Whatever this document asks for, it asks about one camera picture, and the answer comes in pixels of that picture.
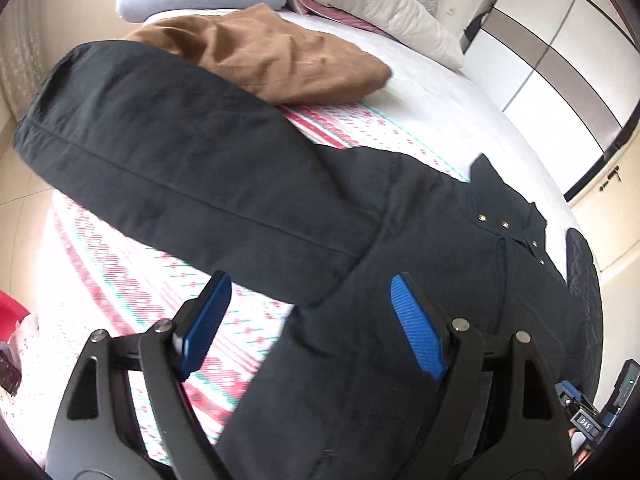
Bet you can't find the pale patterned curtain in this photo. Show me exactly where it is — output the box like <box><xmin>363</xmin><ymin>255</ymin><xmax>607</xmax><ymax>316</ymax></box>
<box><xmin>0</xmin><ymin>0</ymin><xmax>51</xmax><ymax>121</ymax></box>

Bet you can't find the white and grey wardrobe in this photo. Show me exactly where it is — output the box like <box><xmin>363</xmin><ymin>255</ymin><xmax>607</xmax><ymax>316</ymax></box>
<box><xmin>462</xmin><ymin>0</ymin><xmax>640</xmax><ymax>201</ymax></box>

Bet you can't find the black hanging bag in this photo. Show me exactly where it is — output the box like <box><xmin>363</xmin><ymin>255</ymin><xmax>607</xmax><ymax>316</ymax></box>
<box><xmin>460</xmin><ymin>10</ymin><xmax>493</xmax><ymax>53</ymax></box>

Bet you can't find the red plastic object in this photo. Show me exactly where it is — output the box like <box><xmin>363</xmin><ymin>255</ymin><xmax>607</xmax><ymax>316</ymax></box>
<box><xmin>0</xmin><ymin>290</ymin><xmax>31</xmax><ymax>343</ymax></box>

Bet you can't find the brown garment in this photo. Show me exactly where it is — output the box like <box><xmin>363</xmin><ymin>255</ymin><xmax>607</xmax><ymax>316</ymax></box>
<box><xmin>120</xmin><ymin>2</ymin><xmax>393</xmax><ymax>106</ymax></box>

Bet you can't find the cream door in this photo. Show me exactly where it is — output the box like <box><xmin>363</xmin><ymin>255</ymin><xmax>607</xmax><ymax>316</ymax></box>
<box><xmin>570</xmin><ymin>125</ymin><xmax>640</xmax><ymax>271</ymax></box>

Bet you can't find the white bed mattress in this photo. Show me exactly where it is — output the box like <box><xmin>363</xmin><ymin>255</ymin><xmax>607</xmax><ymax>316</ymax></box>
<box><xmin>142</xmin><ymin>7</ymin><xmax>588</xmax><ymax>241</ymax></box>

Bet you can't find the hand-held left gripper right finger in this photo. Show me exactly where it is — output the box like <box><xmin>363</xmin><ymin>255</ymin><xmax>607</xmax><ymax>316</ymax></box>
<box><xmin>390</xmin><ymin>272</ymin><xmax>573</xmax><ymax>480</ymax></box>

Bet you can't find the dark patterned box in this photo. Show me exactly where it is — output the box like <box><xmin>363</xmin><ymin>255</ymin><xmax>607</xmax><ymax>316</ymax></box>
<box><xmin>0</xmin><ymin>345</ymin><xmax>22</xmax><ymax>396</ymax></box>

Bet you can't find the metal door handle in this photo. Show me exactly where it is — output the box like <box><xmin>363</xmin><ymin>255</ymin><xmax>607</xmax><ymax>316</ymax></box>
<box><xmin>597</xmin><ymin>164</ymin><xmax>623</xmax><ymax>192</ymax></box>

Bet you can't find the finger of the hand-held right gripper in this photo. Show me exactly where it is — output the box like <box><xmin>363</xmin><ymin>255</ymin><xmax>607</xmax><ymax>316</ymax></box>
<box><xmin>556</xmin><ymin>379</ymin><xmax>582</xmax><ymax>412</ymax></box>

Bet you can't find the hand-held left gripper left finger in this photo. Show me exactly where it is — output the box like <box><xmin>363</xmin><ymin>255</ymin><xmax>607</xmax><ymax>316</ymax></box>
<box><xmin>45</xmin><ymin>270</ymin><xmax>233</xmax><ymax>480</ymax></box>

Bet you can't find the patterned knit-print blanket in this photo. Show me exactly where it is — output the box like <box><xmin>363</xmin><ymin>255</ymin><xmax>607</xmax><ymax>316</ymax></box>
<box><xmin>47</xmin><ymin>100</ymin><xmax>471</xmax><ymax>466</ymax></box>

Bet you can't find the black quilted jacket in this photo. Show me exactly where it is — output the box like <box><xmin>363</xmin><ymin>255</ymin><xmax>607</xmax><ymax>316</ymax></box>
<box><xmin>14</xmin><ymin>41</ymin><xmax>603</xmax><ymax>480</ymax></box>

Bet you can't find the beige pillow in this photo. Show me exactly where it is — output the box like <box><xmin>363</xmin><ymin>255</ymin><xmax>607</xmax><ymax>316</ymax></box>
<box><xmin>310</xmin><ymin>0</ymin><xmax>466</xmax><ymax>72</ymax></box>

